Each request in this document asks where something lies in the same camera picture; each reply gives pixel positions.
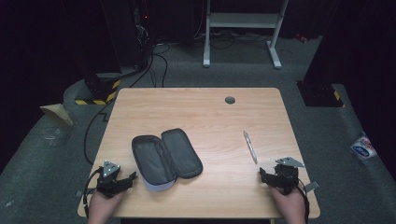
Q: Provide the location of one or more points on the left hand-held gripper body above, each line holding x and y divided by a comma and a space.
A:
109, 180

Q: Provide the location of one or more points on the small red object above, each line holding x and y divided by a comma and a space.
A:
301, 37

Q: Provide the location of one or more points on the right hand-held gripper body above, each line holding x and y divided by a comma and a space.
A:
286, 175

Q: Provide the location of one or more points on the white blue printed packet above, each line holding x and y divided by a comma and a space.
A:
362, 147

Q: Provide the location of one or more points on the white metal stand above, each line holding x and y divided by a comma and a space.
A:
243, 20

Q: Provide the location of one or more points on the dark computer tower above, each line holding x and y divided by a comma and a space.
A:
130, 31

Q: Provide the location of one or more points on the grey tape strip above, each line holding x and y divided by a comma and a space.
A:
311, 186
83, 193

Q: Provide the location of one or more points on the silver pen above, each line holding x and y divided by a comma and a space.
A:
250, 147

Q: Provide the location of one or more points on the black box with yellow tape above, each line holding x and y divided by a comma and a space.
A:
320, 95

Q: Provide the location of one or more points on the black yellow striped stand base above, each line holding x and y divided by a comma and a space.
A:
99, 90

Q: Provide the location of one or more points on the dark grey open pencil case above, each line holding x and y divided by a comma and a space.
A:
165, 158

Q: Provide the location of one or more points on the beige cardboard piece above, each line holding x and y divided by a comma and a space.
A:
57, 112

